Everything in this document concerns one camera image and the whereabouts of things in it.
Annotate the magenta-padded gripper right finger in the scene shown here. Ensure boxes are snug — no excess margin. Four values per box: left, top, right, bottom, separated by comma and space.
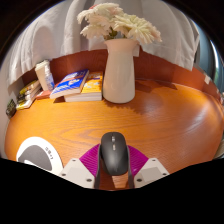
127, 145, 170, 190

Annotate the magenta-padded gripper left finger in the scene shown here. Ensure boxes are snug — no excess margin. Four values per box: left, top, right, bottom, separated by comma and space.
59, 143, 102, 190

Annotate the black computer mouse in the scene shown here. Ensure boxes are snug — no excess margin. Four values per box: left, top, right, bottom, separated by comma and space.
99, 131, 130, 177

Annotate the white and grey mouse pad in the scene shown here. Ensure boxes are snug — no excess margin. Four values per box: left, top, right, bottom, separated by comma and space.
15, 136, 64, 176

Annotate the red-brown flat book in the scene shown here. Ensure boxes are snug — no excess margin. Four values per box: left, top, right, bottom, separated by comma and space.
35, 89, 54, 100

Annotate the white and yellow book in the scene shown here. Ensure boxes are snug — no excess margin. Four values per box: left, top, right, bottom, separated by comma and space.
15, 93, 43, 111

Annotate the yellow and orange book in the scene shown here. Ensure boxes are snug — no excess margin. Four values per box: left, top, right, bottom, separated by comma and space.
63, 70, 104, 103

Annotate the dark cover book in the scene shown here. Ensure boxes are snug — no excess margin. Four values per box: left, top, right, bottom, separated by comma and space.
16, 87, 42, 103

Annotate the dark green mug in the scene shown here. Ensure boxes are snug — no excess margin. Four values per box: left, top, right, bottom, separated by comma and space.
5, 98, 18, 118

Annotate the clear spray bottle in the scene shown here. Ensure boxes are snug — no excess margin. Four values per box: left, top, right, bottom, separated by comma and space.
44, 64, 55, 92

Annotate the yellow and black book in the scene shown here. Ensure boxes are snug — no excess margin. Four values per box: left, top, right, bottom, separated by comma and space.
18, 79, 41, 96

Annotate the white ceramic vase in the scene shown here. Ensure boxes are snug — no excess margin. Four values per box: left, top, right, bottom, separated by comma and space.
102, 37, 139, 104

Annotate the cream lidded tumbler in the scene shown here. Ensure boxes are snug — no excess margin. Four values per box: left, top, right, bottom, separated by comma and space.
34, 59, 52, 93

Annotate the dark glass window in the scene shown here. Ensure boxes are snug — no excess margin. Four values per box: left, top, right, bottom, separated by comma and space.
194, 29, 223, 88

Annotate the white curtain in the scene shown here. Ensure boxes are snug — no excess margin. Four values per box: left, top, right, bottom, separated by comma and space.
6, 0, 201, 88

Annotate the white flower bouquet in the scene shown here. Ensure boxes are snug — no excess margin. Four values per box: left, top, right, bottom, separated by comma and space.
76, 2, 163, 46

